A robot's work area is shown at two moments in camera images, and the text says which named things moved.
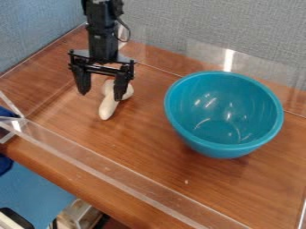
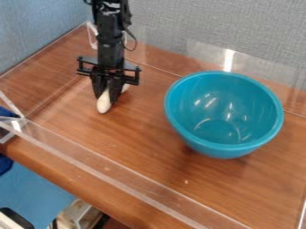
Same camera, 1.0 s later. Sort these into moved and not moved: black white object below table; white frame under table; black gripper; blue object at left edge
Moved: black gripper
Not moved: white frame under table; black white object below table; blue object at left edge
